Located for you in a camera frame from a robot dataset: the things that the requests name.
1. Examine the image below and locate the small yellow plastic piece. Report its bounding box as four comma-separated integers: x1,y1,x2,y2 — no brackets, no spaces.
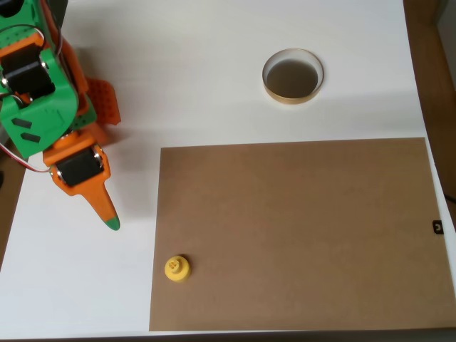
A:
164,254,192,284

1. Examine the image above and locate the round clear shallow container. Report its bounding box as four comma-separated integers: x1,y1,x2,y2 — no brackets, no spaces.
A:
261,48,326,106

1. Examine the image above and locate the brown cardboard sheet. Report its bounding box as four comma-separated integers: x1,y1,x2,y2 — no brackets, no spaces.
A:
148,136,452,332

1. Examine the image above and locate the red white servo cable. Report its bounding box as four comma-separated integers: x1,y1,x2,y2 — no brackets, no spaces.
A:
0,140,51,174

